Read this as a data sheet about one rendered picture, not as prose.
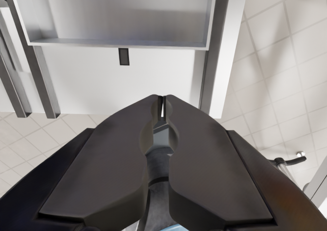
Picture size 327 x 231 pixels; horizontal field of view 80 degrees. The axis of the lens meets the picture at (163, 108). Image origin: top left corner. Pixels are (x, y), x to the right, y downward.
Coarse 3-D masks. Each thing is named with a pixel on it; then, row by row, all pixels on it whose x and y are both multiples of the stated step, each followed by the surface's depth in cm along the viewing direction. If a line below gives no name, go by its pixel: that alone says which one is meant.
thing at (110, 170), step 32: (160, 96) 11; (96, 128) 9; (128, 128) 9; (96, 160) 7; (128, 160) 7; (64, 192) 6; (96, 192) 6; (128, 192) 6; (96, 224) 6; (128, 224) 6
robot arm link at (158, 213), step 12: (156, 192) 44; (156, 204) 41; (168, 204) 42; (144, 216) 38; (156, 216) 39; (168, 216) 40; (144, 228) 38; (156, 228) 38; (168, 228) 37; (180, 228) 38
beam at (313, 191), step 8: (320, 168) 106; (320, 176) 106; (312, 184) 111; (320, 184) 105; (304, 192) 117; (312, 192) 111; (320, 192) 105; (312, 200) 111; (320, 200) 105; (320, 208) 106
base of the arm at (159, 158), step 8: (152, 152) 55; (160, 152) 53; (168, 152) 53; (152, 160) 53; (160, 160) 51; (168, 160) 51; (152, 168) 51; (160, 168) 50; (168, 168) 50; (152, 176) 50; (160, 176) 48; (168, 176) 48; (152, 184) 48
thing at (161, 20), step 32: (32, 0) 28; (64, 0) 28; (96, 0) 28; (128, 0) 28; (160, 0) 28; (192, 0) 28; (32, 32) 29; (64, 32) 30; (96, 32) 30; (128, 32) 30; (160, 32) 30; (192, 32) 30
